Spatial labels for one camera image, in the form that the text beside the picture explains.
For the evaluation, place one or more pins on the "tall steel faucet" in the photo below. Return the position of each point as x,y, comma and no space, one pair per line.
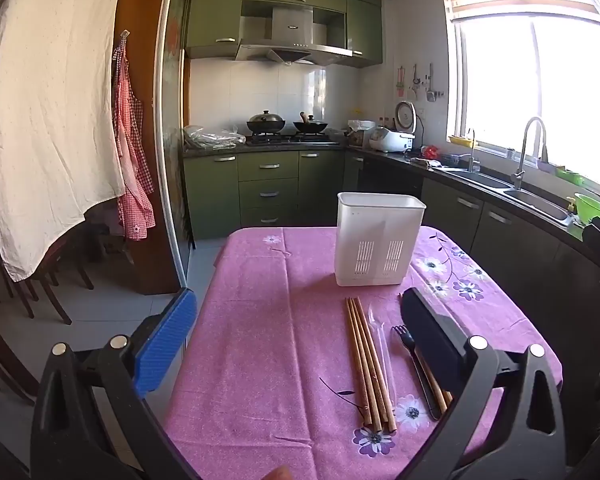
521,155

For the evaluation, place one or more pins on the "dark wooden chair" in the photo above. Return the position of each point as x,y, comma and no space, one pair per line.
55,252
0,350

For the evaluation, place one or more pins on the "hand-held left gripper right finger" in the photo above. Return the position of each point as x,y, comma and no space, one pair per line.
430,335

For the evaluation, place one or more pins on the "glass sliding door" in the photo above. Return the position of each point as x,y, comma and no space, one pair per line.
175,135

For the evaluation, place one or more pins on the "person's left hand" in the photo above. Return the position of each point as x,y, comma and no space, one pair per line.
282,474

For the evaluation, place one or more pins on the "yellow tray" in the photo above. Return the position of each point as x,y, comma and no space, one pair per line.
461,141

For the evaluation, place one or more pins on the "white plastic utensil holder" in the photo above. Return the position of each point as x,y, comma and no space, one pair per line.
360,230

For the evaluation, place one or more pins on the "green colander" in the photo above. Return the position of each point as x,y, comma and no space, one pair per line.
592,207

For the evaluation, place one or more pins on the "black gas stove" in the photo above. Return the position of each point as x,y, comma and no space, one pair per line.
290,139

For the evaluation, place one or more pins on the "container with plastic bag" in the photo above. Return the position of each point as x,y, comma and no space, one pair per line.
360,135

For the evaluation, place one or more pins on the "kitchen window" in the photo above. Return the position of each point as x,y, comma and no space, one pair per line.
530,85

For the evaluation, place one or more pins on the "steel kitchen sink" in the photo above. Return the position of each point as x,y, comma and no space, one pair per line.
530,200

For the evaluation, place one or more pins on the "round white cooker lid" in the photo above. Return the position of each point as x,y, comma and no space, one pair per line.
406,117

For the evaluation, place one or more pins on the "hanging steel ladle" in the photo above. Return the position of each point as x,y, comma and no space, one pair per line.
415,80

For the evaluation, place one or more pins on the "steel range hood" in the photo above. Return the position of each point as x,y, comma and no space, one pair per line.
292,22

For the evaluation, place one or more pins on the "white hanging cloth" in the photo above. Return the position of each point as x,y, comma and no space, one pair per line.
45,110

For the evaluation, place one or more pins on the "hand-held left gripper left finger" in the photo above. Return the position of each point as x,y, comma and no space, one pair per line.
165,345

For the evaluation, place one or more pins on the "red and green hanging tool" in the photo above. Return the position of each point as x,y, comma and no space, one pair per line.
400,82

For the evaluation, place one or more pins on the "green base cabinet with drawers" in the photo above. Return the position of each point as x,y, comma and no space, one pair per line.
267,195

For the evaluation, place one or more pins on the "pink floral tablecloth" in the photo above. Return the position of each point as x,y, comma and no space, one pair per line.
260,335

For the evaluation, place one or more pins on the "red checkered apron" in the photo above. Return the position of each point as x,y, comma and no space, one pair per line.
130,170

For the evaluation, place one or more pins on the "red plastic bag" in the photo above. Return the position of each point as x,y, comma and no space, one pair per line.
431,151

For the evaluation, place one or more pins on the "white rice cooker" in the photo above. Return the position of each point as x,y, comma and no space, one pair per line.
390,141

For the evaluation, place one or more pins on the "small steel faucet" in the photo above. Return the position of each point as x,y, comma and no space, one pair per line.
473,160

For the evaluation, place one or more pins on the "clear plastic bags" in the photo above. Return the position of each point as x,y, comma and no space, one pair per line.
210,139

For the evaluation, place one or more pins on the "black wok with lid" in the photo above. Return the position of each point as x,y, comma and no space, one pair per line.
266,122

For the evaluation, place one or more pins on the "green plastic tray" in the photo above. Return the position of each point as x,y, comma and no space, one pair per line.
570,176

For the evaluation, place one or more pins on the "clear plastic spoon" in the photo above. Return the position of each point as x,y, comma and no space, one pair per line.
377,325

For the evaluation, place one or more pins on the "black plastic fork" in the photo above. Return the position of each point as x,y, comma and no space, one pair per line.
404,340

